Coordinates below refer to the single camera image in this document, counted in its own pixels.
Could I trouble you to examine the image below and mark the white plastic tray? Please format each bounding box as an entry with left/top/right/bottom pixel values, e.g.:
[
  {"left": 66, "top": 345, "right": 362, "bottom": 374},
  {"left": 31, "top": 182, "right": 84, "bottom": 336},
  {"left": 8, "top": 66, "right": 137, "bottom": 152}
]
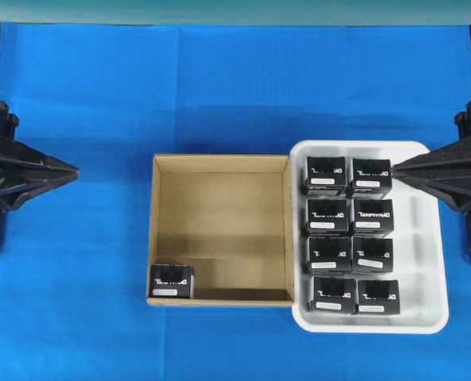
[{"left": 289, "top": 140, "right": 449, "bottom": 334}]

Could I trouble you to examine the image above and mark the black box bottom row right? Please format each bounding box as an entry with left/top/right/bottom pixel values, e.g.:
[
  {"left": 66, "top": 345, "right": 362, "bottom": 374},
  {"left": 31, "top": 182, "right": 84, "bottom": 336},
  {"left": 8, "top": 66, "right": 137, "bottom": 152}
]
[{"left": 356, "top": 279, "right": 400, "bottom": 315}]

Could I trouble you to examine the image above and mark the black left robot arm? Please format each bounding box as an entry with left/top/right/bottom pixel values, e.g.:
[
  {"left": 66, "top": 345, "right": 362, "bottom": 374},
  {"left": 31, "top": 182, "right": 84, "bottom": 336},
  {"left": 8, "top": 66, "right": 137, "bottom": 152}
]
[{"left": 0, "top": 24, "right": 79, "bottom": 245}]

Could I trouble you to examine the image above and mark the open brown cardboard box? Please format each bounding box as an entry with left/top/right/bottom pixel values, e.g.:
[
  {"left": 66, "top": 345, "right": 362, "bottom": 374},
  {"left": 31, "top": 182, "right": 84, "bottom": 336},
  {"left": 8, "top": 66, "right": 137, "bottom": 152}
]
[{"left": 146, "top": 154, "right": 295, "bottom": 307}]

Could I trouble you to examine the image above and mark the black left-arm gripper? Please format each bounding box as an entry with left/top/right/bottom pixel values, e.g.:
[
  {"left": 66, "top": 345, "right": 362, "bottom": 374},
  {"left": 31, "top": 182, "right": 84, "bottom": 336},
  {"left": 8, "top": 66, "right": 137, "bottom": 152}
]
[{"left": 0, "top": 101, "right": 79, "bottom": 211}]

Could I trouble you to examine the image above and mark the black box second row left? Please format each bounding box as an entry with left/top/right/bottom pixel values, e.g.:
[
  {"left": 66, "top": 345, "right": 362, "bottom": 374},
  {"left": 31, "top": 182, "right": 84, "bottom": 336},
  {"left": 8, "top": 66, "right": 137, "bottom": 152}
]
[{"left": 304, "top": 198, "right": 349, "bottom": 237}]

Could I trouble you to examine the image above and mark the black box third row right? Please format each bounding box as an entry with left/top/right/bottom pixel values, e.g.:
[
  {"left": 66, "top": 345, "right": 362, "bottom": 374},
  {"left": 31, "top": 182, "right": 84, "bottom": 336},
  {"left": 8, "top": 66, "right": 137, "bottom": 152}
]
[{"left": 351, "top": 237, "right": 394, "bottom": 273}]

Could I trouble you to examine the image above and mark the black small product box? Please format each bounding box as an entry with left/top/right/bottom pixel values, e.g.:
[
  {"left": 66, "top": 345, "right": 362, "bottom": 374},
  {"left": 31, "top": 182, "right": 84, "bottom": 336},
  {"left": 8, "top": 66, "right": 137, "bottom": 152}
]
[{"left": 150, "top": 264, "right": 195, "bottom": 299}]

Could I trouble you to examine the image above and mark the black box third row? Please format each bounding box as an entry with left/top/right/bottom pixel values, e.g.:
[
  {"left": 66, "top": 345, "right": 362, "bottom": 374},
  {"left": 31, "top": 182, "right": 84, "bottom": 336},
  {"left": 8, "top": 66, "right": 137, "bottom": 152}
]
[
  {"left": 351, "top": 237, "right": 394, "bottom": 273},
  {"left": 305, "top": 237, "right": 352, "bottom": 274}
]

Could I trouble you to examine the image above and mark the black box third row left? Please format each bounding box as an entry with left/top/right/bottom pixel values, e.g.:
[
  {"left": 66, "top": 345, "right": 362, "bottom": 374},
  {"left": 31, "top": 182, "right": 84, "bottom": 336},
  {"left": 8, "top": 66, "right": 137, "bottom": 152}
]
[{"left": 305, "top": 237, "right": 352, "bottom": 274}]

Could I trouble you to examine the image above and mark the black box tray top-right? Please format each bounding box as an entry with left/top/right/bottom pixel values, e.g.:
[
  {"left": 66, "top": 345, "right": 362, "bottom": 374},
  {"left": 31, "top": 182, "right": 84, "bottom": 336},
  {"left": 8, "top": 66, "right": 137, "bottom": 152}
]
[{"left": 347, "top": 158, "right": 392, "bottom": 199}]

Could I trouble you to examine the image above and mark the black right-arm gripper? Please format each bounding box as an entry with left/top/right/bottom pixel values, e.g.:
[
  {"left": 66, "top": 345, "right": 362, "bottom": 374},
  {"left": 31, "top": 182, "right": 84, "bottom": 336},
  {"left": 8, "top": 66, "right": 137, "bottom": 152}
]
[{"left": 392, "top": 101, "right": 471, "bottom": 213}]

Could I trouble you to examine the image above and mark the black box bottom row left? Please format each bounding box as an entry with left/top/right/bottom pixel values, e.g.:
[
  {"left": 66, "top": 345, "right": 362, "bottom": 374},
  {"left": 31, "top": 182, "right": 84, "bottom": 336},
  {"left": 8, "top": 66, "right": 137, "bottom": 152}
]
[{"left": 307, "top": 276, "right": 357, "bottom": 314}]

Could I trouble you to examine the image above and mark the black box second row right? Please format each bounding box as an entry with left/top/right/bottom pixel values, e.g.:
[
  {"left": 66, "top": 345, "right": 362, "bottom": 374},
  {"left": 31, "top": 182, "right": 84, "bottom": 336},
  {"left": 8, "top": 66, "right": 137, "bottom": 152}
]
[{"left": 350, "top": 199, "right": 394, "bottom": 237}]

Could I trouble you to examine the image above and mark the black box tray top-left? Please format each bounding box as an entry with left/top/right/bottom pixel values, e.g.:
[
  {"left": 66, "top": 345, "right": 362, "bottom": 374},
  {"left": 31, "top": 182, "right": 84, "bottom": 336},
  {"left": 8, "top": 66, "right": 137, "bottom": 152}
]
[{"left": 304, "top": 156, "right": 347, "bottom": 197}]

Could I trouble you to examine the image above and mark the black box second row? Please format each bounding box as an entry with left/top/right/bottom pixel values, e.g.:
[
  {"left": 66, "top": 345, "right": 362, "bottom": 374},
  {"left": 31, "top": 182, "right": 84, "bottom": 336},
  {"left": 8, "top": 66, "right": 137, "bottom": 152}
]
[
  {"left": 304, "top": 198, "right": 349, "bottom": 237},
  {"left": 350, "top": 199, "right": 394, "bottom": 237}
]

